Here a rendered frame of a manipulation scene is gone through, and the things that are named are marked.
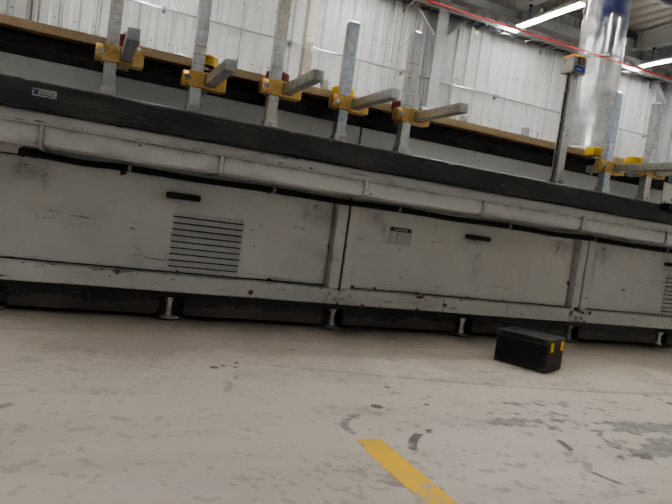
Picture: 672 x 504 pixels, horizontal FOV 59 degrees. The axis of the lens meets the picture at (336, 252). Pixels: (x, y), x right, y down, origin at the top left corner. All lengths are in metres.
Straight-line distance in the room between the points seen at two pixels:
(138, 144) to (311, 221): 0.73
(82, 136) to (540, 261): 2.02
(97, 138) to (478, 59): 9.95
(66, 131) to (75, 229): 0.38
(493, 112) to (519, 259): 8.81
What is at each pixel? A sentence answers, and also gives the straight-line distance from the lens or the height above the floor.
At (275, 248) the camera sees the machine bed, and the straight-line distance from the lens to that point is 2.26.
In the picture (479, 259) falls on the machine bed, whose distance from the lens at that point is 2.70.
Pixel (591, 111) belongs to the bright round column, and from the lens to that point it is 7.18.
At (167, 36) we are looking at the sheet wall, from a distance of 9.41.
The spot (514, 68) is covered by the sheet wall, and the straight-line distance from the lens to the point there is 11.91.
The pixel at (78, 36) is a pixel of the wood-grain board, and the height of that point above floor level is 0.89.
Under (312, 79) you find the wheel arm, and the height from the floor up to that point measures 0.82.
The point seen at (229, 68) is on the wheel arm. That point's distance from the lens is 1.68.
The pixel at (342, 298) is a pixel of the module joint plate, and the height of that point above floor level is 0.13.
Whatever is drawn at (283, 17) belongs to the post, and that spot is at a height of 1.05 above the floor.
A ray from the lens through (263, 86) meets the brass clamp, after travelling 1.99.
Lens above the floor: 0.43
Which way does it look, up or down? 3 degrees down
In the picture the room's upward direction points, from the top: 8 degrees clockwise
